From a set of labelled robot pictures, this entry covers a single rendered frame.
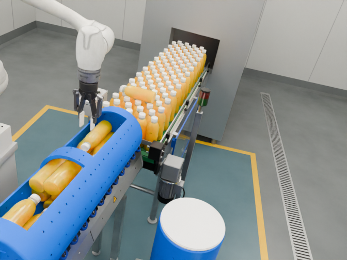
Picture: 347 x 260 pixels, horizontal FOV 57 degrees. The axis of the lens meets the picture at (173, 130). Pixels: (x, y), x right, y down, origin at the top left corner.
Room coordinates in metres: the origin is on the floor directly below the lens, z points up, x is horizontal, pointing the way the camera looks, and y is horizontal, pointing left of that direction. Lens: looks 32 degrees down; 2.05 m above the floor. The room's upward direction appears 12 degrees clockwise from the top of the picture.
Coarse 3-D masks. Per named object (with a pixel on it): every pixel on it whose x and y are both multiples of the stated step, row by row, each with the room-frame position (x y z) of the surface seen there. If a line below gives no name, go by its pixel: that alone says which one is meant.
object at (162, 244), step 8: (160, 216) 0.94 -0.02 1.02; (160, 224) 0.90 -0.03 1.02; (160, 232) 0.87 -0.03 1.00; (160, 240) 0.86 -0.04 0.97; (168, 240) 0.83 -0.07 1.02; (152, 248) 0.92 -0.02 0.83; (160, 248) 0.85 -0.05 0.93; (168, 248) 0.82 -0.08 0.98; (176, 248) 0.81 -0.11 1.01; (216, 248) 0.84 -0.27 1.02; (152, 256) 0.89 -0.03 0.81; (160, 256) 0.84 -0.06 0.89; (168, 256) 0.82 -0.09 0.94; (176, 256) 0.80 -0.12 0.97; (184, 256) 0.80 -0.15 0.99; (192, 256) 0.80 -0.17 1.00; (200, 256) 0.80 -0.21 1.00; (208, 256) 0.82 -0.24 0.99; (216, 256) 0.88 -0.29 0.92
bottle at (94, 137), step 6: (102, 120) 1.38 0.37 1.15; (96, 126) 1.31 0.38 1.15; (102, 126) 1.31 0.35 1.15; (108, 126) 1.34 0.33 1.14; (90, 132) 1.25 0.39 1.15; (96, 132) 1.25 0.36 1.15; (102, 132) 1.28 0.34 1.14; (108, 132) 1.33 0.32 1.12; (90, 138) 1.21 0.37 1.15; (96, 138) 1.22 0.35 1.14; (102, 138) 1.26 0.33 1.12; (90, 144) 1.19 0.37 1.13; (96, 144) 1.21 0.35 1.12
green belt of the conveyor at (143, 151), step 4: (204, 72) 2.99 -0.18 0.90; (192, 88) 2.56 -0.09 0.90; (184, 100) 2.30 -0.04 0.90; (188, 100) 2.32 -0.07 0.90; (180, 112) 2.08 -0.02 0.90; (176, 120) 1.96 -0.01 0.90; (164, 132) 1.77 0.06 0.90; (160, 140) 1.67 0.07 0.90; (164, 140) 1.68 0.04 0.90; (140, 148) 1.55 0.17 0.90; (144, 152) 1.51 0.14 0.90; (144, 156) 1.50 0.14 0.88; (144, 160) 1.50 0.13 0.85; (148, 160) 1.49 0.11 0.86; (152, 160) 1.48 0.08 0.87
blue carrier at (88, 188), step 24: (120, 120) 1.39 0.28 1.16; (72, 144) 1.21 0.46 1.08; (120, 144) 1.16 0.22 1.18; (96, 168) 0.96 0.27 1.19; (120, 168) 1.11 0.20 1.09; (24, 192) 0.86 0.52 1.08; (72, 192) 0.80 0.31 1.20; (96, 192) 0.89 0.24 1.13; (0, 216) 0.74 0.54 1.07; (48, 216) 0.67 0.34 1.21; (72, 216) 0.74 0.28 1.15; (0, 240) 0.54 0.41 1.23; (24, 240) 0.57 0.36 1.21; (48, 240) 0.61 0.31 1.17
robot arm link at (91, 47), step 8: (80, 32) 1.14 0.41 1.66; (88, 32) 1.13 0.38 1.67; (96, 32) 1.15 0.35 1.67; (80, 40) 1.13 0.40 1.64; (88, 40) 1.12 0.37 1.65; (96, 40) 1.13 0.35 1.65; (104, 40) 1.23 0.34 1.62; (80, 48) 1.12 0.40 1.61; (88, 48) 1.12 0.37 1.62; (96, 48) 1.13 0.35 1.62; (104, 48) 1.18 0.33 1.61; (80, 56) 1.12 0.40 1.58; (88, 56) 1.12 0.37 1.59; (96, 56) 1.13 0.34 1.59; (104, 56) 1.19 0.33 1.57; (80, 64) 1.13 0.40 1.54; (88, 64) 1.12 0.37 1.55; (96, 64) 1.13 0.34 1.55
